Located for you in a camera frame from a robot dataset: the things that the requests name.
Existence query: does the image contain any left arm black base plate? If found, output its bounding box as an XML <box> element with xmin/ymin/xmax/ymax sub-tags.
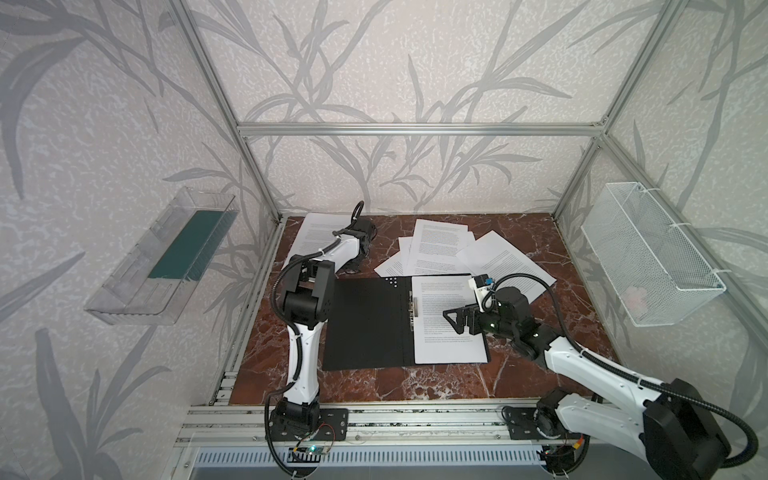
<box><xmin>267</xmin><ymin>408</ymin><xmax>350</xmax><ymax>442</ymax></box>

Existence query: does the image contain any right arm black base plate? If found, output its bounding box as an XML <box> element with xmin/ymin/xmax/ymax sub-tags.
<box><xmin>501</xmin><ymin>405</ymin><xmax>565</xmax><ymax>440</ymax></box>

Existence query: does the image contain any aluminium cage frame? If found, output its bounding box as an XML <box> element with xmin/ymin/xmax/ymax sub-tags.
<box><xmin>183</xmin><ymin>1</ymin><xmax>767</xmax><ymax>413</ymax></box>

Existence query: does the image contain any metal folder clip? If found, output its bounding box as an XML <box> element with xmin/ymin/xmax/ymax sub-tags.
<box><xmin>408</xmin><ymin>292</ymin><xmax>418</xmax><ymax>332</ymax></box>

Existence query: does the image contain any blue and black file folder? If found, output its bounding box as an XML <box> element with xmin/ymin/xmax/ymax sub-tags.
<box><xmin>322</xmin><ymin>273</ymin><xmax>492</xmax><ymax>372</ymax></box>

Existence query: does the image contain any electronics board with wires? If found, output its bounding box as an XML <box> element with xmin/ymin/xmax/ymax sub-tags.
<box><xmin>265</xmin><ymin>422</ymin><xmax>336</xmax><ymax>479</ymax></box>
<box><xmin>539</xmin><ymin>435</ymin><xmax>591</xmax><ymax>479</ymax></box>

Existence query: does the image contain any white wire mesh basket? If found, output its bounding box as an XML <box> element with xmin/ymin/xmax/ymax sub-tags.
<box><xmin>581</xmin><ymin>182</ymin><xmax>727</xmax><ymax>327</ymax></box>

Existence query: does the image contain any pink object in basket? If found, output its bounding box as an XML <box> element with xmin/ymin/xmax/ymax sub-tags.
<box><xmin>621</xmin><ymin>286</ymin><xmax>649</xmax><ymax>319</ymax></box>

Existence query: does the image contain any aluminium front rail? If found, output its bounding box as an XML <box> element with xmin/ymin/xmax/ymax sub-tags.
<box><xmin>173</xmin><ymin>401</ymin><xmax>679</xmax><ymax>448</ymax></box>

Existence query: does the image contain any white printed paper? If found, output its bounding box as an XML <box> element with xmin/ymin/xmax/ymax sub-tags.
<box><xmin>404</xmin><ymin>219</ymin><xmax>474</xmax><ymax>276</ymax></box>
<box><xmin>284</xmin><ymin>213</ymin><xmax>351</xmax><ymax>266</ymax></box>
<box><xmin>411</xmin><ymin>276</ymin><xmax>489</xmax><ymax>365</ymax></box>
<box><xmin>457</xmin><ymin>231</ymin><xmax>556</xmax><ymax>287</ymax></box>

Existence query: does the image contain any white paper under centre stack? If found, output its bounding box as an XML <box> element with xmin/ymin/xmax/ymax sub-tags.
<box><xmin>374</xmin><ymin>237</ymin><xmax>466</xmax><ymax>277</ymax></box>

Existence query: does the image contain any left electronics board with wires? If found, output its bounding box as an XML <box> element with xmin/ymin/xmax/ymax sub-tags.
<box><xmin>265</xmin><ymin>422</ymin><xmax>336</xmax><ymax>479</ymax></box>

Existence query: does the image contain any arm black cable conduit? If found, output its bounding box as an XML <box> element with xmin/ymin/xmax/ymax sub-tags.
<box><xmin>262</xmin><ymin>200</ymin><xmax>366</xmax><ymax>478</ymax></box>
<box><xmin>482</xmin><ymin>272</ymin><xmax>760</xmax><ymax>469</ymax></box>

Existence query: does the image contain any right electronics board with wires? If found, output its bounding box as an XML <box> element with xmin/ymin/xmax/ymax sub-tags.
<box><xmin>539</xmin><ymin>435</ymin><xmax>591</xmax><ymax>479</ymax></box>

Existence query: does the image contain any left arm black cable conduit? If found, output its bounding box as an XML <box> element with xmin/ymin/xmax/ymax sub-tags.
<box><xmin>262</xmin><ymin>200</ymin><xmax>366</xmax><ymax>478</ymax></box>

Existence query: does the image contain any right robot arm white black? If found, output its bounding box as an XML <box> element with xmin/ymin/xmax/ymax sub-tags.
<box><xmin>443</xmin><ymin>286</ymin><xmax>731</xmax><ymax>479</ymax></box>

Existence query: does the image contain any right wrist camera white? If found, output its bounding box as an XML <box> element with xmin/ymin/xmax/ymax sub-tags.
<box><xmin>468</xmin><ymin>274</ymin><xmax>494</xmax><ymax>312</ymax></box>

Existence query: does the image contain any clear plastic wall tray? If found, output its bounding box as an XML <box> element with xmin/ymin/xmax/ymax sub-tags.
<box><xmin>84</xmin><ymin>187</ymin><xmax>239</xmax><ymax>326</ymax></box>

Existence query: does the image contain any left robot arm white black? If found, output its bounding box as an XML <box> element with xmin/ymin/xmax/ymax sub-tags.
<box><xmin>270</xmin><ymin>205</ymin><xmax>377</xmax><ymax>430</ymax></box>

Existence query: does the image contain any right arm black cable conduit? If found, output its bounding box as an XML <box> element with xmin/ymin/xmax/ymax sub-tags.
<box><xmin>482</xmin><ymin>272</ymin><xmax>760</xmax><ymax>469</ymax></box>

